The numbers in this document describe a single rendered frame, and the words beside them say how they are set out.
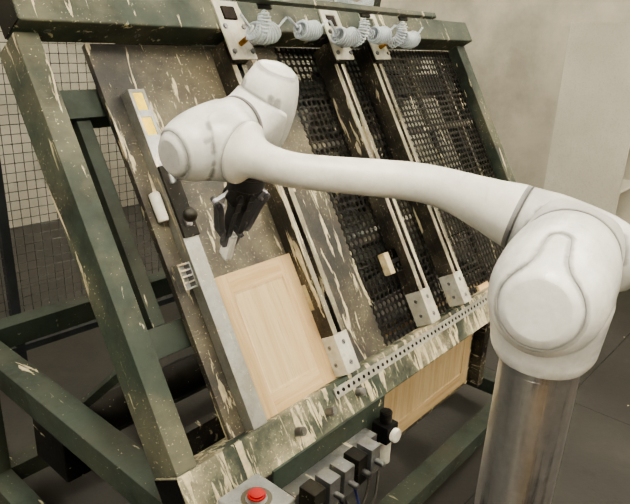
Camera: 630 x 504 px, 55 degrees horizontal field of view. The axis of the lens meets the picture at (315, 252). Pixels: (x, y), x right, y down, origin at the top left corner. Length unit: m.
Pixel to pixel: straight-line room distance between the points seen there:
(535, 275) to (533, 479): 0.31
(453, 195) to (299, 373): 0.98
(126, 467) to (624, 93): 4.34
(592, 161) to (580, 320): 4.54
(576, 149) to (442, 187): 4.33
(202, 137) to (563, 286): 0.54
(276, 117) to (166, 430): 0.79
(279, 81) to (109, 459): 1.14
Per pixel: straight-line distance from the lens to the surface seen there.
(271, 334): 1.75
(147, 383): 1.48
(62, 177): 1.54
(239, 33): 1.97
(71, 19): 1.67
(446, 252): 2.40
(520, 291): 0.70
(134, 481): 1.71
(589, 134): 5.21
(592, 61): 5.20
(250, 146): 0.93
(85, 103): 1.73
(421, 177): 0.94
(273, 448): 1.67
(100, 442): 1.85
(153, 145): 1.68
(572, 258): 0.71
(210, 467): 1.56
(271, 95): 1.04
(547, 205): 0.90
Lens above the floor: 1.86
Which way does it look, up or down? 19 degrees down
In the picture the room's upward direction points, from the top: 2 degrees clockwise
